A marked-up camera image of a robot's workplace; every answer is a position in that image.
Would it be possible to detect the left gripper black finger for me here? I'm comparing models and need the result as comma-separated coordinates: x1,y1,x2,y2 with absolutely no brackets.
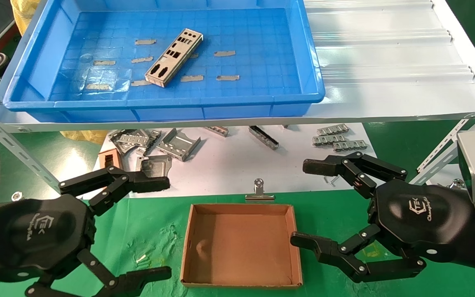
59,167,170,216

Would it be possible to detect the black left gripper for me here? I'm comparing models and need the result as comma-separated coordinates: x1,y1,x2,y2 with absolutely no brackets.
0,195,172,297

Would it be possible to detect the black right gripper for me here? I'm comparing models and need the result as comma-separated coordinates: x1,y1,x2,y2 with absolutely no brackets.
290,152,473,283

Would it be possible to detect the small brown cardboard tray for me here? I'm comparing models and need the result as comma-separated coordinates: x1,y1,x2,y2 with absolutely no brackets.
98,148,124,170

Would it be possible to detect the brown cardboard box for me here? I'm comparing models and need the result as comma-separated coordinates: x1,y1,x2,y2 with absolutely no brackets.
180,203,303,288

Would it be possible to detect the blue plastic tray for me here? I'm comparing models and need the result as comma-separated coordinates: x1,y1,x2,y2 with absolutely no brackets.
0,0,326,123

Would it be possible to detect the green table cloth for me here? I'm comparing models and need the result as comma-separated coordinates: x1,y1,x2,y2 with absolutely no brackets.
0,188,475,297

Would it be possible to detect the slotted metal clip strip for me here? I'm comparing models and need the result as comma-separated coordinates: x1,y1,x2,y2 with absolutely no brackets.
317,124,350,136
312,134,345,146
332,140,368,152

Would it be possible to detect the white paper sheet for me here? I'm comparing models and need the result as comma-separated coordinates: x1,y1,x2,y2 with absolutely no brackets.
83,123,380,200

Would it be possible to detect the dark metal bar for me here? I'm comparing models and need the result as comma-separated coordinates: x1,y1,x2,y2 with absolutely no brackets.
249,125,280,150

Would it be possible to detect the slotted metal angle brace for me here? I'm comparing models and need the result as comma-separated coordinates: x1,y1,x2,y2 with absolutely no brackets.
409,108,475,186
0,103,64,190

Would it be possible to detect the white metal rack shelf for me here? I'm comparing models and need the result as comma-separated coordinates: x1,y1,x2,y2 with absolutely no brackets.
0,0,475,133

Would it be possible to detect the flat square metal bracket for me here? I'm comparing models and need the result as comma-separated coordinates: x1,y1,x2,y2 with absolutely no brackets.
136,156,173,179

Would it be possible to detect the u-shaped metal bracket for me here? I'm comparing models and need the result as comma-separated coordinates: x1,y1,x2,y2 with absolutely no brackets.
156,128,202,162

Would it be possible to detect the small bent metal bracket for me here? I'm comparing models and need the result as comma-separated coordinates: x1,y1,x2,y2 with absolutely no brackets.
138,130,162,156

